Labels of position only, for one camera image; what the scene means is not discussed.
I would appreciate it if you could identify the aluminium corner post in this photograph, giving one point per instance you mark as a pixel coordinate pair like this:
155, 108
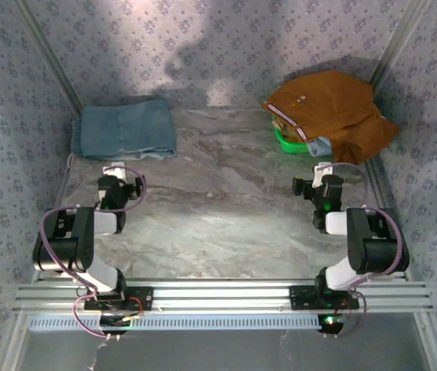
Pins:
50, 58
400, 38

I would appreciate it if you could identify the folded blue jeans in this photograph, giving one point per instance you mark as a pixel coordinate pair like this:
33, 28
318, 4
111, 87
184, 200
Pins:
126, 127

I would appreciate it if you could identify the green plastic basket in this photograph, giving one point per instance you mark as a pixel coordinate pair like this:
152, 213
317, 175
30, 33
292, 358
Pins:
290, 146

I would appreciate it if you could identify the aluminium frame leg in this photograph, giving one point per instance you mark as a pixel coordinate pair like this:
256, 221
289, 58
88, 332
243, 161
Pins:
431, 348
12, 348

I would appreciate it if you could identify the black controller board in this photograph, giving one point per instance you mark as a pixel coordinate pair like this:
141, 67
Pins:
112, 328
330, 326

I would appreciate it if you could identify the floral backdrop cloth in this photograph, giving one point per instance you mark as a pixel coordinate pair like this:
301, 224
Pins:
218, 38

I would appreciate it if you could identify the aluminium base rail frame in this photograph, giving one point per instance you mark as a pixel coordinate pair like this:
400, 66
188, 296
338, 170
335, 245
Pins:
222, 295

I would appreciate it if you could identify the brown trousers with striped waistband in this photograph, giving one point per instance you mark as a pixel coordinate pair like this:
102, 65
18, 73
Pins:
338, 104

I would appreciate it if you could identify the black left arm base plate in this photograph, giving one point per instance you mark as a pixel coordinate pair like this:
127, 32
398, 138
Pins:
143, 297

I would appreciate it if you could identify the light blue trousers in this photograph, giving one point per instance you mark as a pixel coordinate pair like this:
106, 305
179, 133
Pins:
319, 147

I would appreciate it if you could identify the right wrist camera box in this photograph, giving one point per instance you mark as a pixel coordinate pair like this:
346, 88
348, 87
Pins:
320, 172

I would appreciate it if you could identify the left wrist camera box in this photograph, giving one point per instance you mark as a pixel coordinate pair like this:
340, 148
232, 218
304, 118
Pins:
114, 171

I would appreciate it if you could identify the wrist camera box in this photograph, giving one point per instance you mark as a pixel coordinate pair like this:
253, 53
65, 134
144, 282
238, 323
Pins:
320, 172
114, 171

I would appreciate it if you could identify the tan garment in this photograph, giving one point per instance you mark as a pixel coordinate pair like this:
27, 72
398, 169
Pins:
280, 125

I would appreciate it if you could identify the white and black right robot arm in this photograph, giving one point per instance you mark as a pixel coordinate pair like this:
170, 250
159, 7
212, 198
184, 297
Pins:
380, 247

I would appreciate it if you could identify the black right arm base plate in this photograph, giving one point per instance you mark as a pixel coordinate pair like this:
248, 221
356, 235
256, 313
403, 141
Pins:
299, 297

